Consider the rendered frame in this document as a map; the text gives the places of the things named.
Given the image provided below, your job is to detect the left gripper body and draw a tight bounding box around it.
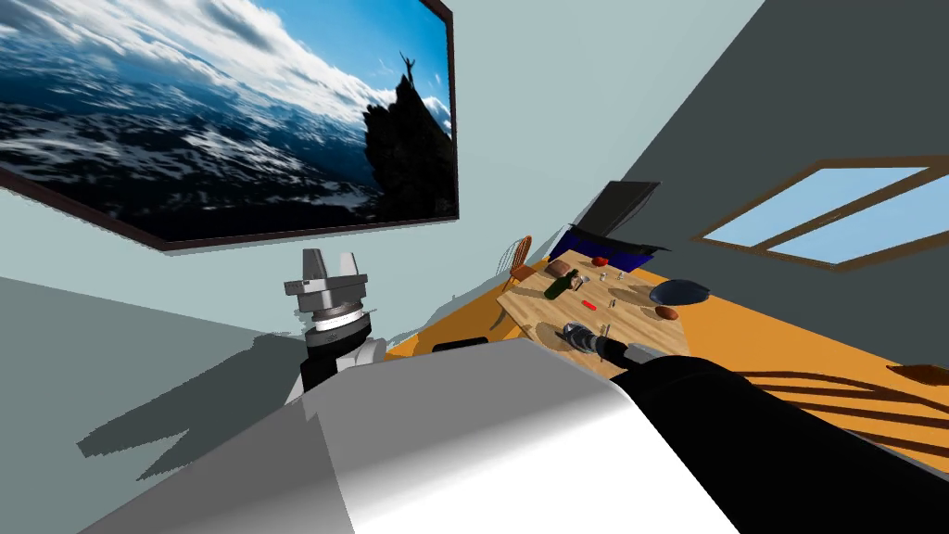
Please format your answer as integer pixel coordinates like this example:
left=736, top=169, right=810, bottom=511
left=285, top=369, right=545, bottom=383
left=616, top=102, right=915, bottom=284
left=284, top=273, right=371, bottom=320

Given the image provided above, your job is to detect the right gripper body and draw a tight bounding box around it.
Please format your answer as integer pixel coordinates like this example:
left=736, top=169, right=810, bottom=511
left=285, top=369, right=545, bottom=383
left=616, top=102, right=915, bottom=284
left=560, top=321, right=599, bottom=355

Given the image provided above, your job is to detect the green bottle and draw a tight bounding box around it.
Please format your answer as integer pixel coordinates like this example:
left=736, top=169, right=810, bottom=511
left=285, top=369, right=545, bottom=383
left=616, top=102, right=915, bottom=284
left=543, top=269, right=582, bottom=301

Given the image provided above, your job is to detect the light wooden table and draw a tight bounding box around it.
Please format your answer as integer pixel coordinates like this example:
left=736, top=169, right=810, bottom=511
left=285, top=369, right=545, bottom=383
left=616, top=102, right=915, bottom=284
left=495, top=249, right=694, bottom=380

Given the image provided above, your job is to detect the dark blue sofa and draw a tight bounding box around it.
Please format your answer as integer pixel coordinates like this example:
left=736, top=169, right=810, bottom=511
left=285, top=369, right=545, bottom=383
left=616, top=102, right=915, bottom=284
left=549, top=224, right=673, bottom=275

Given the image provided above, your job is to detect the wooden chair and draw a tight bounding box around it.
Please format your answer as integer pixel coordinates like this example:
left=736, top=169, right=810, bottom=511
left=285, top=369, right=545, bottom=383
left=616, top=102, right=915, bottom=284
left=497, top=235, right=536, bottom=293

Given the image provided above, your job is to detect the dark blue bowl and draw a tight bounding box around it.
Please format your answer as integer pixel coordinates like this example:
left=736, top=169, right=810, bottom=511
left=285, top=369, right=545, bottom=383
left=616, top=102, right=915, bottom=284
left=648, top=278, right=713, bottom=308

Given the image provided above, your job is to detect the dark flat panel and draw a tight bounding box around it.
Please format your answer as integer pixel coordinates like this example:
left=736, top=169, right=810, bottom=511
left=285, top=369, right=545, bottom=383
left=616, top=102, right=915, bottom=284
left=577, top=179, right=662, bottom=239

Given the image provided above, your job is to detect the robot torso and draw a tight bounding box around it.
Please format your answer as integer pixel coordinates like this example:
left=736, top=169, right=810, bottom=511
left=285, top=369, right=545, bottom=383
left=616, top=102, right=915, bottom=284
left=77, top=337, right=742, bottom=534

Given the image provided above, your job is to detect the framed mountain and sky picture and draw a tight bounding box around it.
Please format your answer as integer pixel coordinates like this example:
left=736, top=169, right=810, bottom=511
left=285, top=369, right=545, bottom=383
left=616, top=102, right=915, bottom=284
left=0, top=0, right=461, bottom=253

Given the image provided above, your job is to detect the brown framed window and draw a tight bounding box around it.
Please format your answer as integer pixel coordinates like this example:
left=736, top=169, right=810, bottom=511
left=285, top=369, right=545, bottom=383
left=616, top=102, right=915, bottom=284
left=690, top=155, right=949, bottom=273

